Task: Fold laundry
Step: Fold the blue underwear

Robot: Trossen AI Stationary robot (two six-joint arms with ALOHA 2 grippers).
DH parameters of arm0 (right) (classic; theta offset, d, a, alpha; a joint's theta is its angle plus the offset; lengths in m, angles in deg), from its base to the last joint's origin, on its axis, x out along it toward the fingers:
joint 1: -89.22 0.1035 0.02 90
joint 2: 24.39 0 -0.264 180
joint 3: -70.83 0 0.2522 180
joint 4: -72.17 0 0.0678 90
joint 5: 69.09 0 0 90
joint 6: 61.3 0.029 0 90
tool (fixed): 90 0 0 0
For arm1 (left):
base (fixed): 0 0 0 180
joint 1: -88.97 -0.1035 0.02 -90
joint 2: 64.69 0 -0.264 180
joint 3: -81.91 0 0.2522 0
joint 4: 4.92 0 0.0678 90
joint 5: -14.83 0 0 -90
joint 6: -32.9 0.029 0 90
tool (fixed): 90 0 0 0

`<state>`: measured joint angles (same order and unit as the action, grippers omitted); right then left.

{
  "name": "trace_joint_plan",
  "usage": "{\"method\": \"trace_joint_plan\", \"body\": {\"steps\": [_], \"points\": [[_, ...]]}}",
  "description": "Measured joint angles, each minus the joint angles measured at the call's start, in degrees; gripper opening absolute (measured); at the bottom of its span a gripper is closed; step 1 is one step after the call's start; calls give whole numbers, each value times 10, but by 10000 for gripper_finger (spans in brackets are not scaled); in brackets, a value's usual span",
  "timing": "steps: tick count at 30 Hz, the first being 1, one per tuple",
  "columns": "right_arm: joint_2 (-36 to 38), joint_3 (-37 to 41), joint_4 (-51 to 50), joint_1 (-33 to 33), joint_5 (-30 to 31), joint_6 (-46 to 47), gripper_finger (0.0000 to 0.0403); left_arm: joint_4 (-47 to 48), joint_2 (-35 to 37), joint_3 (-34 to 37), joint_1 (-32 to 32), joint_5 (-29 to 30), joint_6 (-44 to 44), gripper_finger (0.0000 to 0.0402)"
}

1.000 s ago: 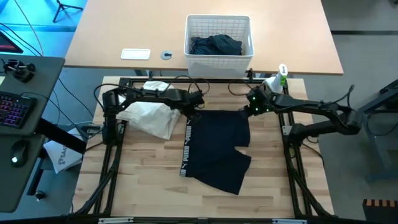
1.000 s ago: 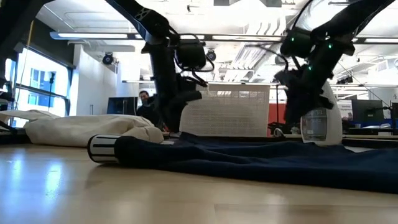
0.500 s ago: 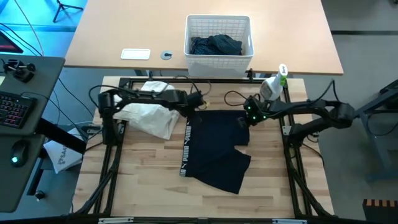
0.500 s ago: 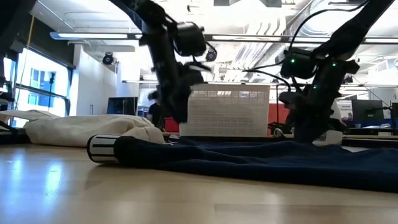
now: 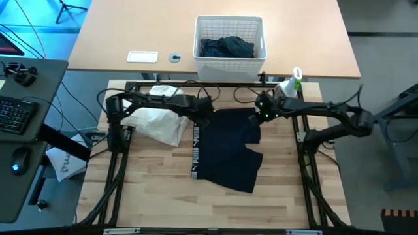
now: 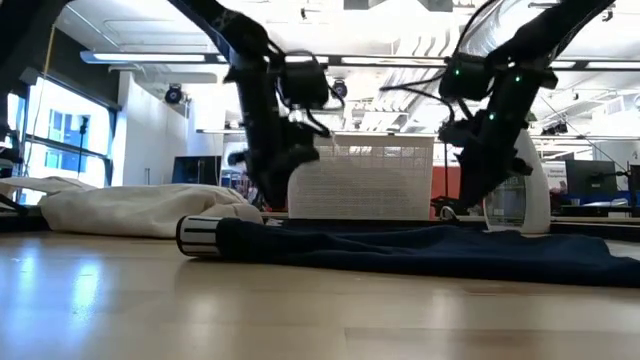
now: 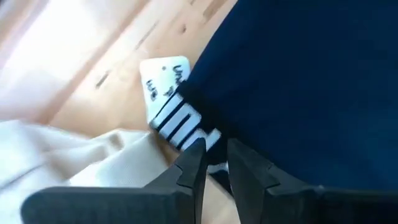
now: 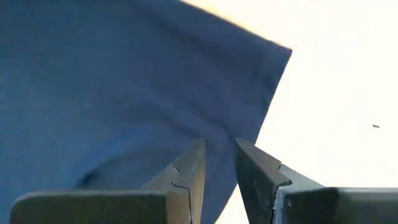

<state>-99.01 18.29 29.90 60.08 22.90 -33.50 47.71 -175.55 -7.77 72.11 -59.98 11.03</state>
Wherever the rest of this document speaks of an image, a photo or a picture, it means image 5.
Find dark grey metal stand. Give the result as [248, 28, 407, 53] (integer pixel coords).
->
[372, 83, 418, 192]

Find cream white garment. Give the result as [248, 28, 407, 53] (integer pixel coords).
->
[120, 84, 190, 148]

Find black box orange stripes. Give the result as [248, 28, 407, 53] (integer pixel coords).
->
[379, 208, 418, 235]

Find silver metal bracket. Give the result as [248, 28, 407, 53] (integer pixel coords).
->
[285, 229, 323, 235]
[103, 227, 141, 235]

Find black desk support bar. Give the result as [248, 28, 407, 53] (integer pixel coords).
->
[36, 123, 93, 163]

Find navy dotted garment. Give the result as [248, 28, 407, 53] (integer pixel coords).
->
[199, 38, 229, 59]

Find white plastic laundry basket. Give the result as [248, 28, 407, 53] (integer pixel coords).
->
[192, 14, 268, 82]

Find backlit black keyboard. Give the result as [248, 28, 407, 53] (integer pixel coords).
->
[0, 95, 40, 136]

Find black tripod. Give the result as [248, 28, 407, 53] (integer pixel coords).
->
[54, 0, 89, 25]

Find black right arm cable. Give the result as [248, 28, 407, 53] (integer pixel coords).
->
[233, 85, 275, 104]

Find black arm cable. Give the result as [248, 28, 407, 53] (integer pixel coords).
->
[233, 85, 275, 104]
[96, 80, 222, 115]

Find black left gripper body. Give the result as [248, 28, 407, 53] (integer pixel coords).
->
[192, 97, 216, 127]

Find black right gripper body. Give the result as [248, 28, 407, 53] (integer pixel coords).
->
[254, 92, 281, 124]

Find dark tablet red edge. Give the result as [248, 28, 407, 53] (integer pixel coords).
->
[0, 31, 26, 57]

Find black metal table frame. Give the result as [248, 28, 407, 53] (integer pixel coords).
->
[76, 80, 353, 231]

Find flat white rectangular tray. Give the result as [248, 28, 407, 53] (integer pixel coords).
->
[126, 50, 159, 64]

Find tan wooden desk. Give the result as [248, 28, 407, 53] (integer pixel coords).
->
[67, 0, 362, 80]

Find dark grey desk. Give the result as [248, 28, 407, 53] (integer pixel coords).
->
[0, 55, 70, 225]

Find black desk clamp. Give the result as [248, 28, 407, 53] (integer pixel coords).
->
[2, 61, 39, 88]

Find dark plain fleece garment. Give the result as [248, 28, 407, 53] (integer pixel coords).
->
[217, 35, 255, 59]

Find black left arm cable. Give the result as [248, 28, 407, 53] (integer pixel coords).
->
[96, 80, 222, 115]

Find cream floor cable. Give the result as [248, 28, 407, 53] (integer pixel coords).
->
[14, 0, 47, 59]

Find black computer mouse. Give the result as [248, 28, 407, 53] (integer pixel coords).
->
[10, 146, 33, 177]

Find navy garment white lettered waistband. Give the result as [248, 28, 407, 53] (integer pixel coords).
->
[190, 107, 264, 194]

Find white spray bottle green trigger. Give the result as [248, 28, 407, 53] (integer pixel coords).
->
[274, 67, 304, 99]

